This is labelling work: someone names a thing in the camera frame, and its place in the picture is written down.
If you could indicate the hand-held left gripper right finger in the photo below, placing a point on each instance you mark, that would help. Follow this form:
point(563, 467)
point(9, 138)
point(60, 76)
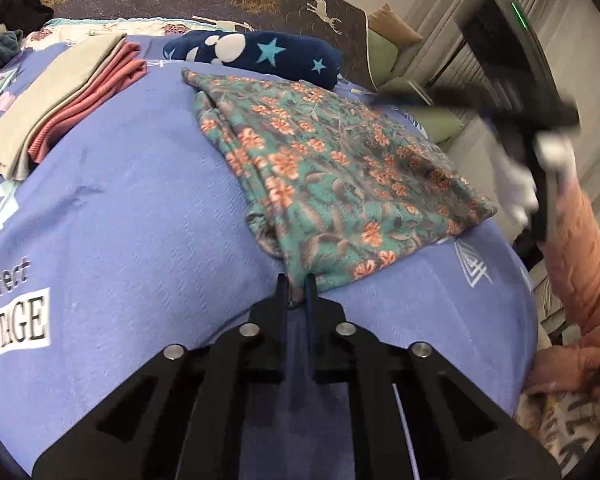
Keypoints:
point(311, 305)

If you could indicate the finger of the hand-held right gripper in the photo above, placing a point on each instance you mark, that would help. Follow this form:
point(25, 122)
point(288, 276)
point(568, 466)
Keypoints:
point(425, 97)

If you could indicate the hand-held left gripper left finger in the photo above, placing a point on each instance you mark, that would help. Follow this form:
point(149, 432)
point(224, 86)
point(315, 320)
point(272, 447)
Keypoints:
point(281, 305)

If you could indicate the teal floral garment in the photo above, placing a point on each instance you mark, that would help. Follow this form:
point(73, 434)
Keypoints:
point(330, 160)

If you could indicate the person's right forearm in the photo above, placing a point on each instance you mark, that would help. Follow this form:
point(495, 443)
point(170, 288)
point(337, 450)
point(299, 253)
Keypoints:
point(580, 270)

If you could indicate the person's right hand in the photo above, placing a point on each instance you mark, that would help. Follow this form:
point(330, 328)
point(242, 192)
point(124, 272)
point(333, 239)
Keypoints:
point(517, 180)

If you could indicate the large green pillow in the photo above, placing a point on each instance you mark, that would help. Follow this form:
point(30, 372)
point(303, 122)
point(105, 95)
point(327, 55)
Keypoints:
point(430, 122)

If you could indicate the small green pillow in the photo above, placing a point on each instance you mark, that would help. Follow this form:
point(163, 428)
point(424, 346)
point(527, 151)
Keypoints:
point(382, 55)

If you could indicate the grey curtain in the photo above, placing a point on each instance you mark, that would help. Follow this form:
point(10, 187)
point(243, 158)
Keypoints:
point(595, 85)

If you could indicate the pink pillow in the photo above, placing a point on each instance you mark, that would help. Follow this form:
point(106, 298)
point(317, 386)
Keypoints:
point(392, 22)

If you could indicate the navy star print blanket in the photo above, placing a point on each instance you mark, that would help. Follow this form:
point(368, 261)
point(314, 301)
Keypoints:
point(290, 65)

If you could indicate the blue printed bed sheet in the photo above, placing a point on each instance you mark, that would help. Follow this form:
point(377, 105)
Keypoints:
point(145, 240)

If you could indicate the folded pink garment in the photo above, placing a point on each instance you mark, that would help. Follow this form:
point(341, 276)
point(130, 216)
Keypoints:
point(95, 95)

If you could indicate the folded beige garment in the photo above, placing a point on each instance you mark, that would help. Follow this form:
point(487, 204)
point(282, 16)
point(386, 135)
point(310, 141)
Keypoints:
point(45, 100)

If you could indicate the white patterned quilt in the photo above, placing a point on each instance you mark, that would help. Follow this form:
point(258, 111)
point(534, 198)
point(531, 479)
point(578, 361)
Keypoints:
point(105, 27)

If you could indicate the black cloth pile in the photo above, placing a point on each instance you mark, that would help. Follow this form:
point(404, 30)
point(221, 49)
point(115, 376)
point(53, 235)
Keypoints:
point(27, 5)

